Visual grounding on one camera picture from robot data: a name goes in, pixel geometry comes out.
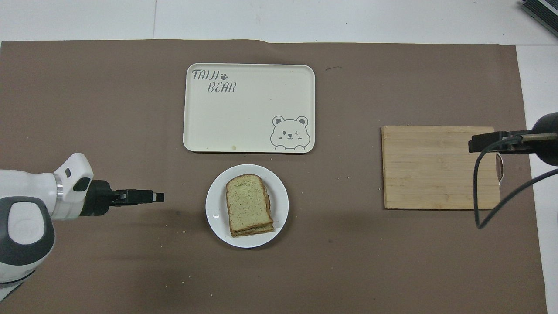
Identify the grey ribbed metal box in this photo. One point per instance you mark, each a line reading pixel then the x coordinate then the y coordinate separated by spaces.
pixel 542 9

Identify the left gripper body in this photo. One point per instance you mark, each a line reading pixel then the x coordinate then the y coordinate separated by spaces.
pixel 98 198

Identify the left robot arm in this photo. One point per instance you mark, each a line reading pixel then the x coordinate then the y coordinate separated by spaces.
pixel 26 187

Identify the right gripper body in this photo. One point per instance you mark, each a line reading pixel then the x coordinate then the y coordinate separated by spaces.
pixel 547 124

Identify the cream tray with bear print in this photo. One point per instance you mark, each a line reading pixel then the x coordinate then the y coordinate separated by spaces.
pixel 244 113

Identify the toast bread slice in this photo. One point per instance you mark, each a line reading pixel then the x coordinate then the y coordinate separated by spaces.
pixel 246 200
pixel 255 232

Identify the white round plate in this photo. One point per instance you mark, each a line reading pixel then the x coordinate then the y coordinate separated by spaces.
pixel 216 205

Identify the bamboo cutting board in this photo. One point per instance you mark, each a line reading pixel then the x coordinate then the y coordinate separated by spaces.
pixel 436 170

